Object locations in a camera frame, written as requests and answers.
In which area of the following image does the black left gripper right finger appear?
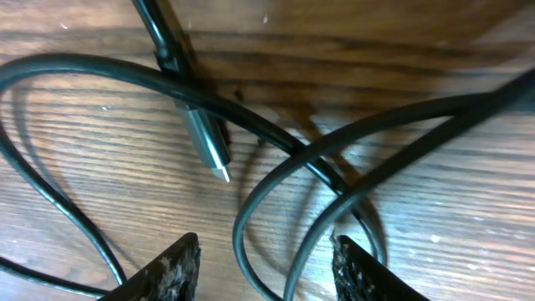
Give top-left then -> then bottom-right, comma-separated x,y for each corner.
330,234 -> 429,301

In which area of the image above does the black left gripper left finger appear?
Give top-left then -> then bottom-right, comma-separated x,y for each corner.
99,232 -> 201,301

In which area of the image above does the black USB cable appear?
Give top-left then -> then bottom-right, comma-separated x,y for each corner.
0,0 -> 388,298
232,69 -> 535,301

